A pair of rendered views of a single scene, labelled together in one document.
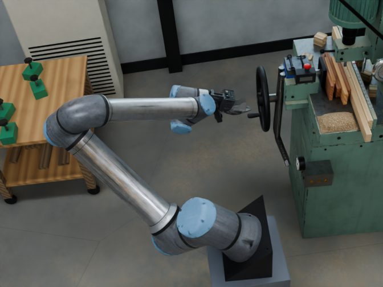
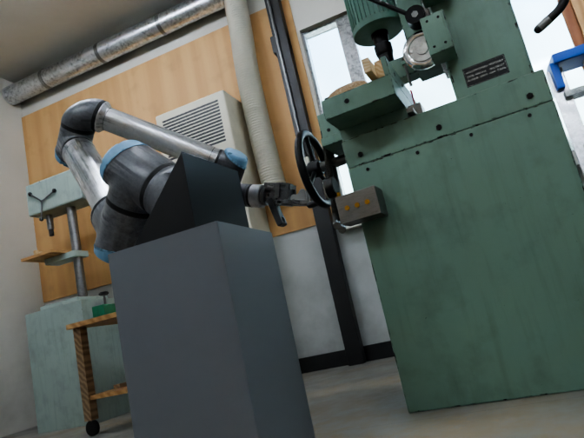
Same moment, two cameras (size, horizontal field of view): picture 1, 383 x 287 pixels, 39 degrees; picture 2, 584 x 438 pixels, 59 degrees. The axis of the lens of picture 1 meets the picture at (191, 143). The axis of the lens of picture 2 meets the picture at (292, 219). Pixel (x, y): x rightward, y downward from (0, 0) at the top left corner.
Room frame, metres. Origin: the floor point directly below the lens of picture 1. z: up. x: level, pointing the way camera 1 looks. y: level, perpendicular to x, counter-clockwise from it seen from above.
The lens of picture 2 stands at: (0.01, -0.81, 0.30)
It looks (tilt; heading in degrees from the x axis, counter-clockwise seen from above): 11 degrees up; 19
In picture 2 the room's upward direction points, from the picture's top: 13 degrees counter-clockwise
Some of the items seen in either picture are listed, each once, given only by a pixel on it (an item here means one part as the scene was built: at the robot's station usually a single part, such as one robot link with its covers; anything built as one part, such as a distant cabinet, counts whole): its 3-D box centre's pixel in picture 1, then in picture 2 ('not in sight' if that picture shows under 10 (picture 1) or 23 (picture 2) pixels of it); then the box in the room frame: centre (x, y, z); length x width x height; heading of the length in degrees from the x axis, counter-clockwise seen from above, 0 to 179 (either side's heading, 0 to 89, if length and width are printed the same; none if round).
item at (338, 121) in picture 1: (337, 119); (349, 90); (1.42, -0.57, 0.92); 0.14 x 0.09 x 0.04; 86
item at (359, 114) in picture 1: (350, 88); (391, 96); (1.57, -0.67, 0.92); 0.55 x 0.02 x 0.04; 176
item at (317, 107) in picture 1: (318, 86); (370, 129); (1.67, -0.57, 0.87); 0.61 x 0.30 x 0.06; 176
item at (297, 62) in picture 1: (299, 68); not in sight; (1.67, -0.48, 0.99); 0.13 x 0.11 x 0.06; 176
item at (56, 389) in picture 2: not in sight; (82, 291); (2.62, 1.61, 0.79); 0.62 x 0.48 x 1.58; 91
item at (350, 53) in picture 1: (351, 50); (396, 75); (1.68, -0.70, 1.03); 0.14 x 0.07 x 0.09; 86
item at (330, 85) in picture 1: (326, 77); not in sight; (1.64, -0.59, 0.94); 0.20 x 0.01 x 0.08; 176
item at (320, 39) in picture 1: (320, 39); not in sight; (1.92, -0.64, 0.92); 0.05 x 0.04 x 0.04; 44
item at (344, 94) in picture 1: (338, 80); not in sight; (1.63, -0.64, 0.93); 0.24 x 0.01 x 0.06; 176
